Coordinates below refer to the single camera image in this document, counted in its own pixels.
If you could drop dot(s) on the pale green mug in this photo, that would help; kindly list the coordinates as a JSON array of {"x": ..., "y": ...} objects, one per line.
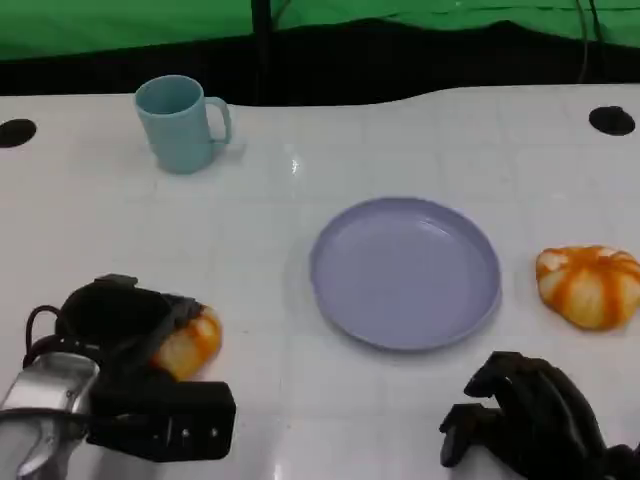
[{"x": 175, "y": 135}]

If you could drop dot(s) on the lilac plate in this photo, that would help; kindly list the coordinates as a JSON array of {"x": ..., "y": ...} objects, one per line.
[{"x": 405, "y": 270}]

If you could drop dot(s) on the black table grommet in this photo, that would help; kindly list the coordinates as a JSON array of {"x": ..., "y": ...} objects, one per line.
[
  {"x": 17, "y": 132},
  {"x": 611, "y": 120}
]

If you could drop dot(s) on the large orange white bread roll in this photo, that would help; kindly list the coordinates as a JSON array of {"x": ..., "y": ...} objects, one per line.
[{"x": 585, "y": 290}]

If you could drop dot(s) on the black stand pole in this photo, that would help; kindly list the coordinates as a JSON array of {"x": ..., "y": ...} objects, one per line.
[{"x": 260, "y": 30}]

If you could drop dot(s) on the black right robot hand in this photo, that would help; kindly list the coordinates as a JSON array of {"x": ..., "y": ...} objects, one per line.
[{"x": 540, "y": 415}]

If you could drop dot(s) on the green cloth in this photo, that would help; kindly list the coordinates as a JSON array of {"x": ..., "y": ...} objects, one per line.
[{"x": 125, "y": 25}]

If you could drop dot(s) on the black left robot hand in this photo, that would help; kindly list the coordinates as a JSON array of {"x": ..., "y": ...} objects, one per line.
[{"x": 115, "y": 310}]

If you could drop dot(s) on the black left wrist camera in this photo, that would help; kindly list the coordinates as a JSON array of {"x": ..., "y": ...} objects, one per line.
[{"x": 165, "y": 420}]

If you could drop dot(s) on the small orange white bread roll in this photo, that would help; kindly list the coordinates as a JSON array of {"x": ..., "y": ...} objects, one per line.
[{"x": 192, "y": 345}]

